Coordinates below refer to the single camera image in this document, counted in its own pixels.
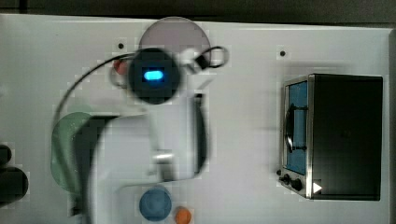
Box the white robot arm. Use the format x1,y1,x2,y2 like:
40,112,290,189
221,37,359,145
77,48,211,224

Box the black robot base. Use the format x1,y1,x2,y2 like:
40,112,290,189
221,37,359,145
0,145,29,207

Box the grey round plate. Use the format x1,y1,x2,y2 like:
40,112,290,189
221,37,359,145
138,17,211,63

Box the pink toy strawberry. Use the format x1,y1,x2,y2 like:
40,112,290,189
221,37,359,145
113,60,128,76

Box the blue cup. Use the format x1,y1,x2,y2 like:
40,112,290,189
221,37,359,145
139,186,172,222

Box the orange toy fruit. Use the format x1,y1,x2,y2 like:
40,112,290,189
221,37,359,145
175,207,192,224

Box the silver toaster oven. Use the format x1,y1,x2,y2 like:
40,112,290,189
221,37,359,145
276,74,383,201

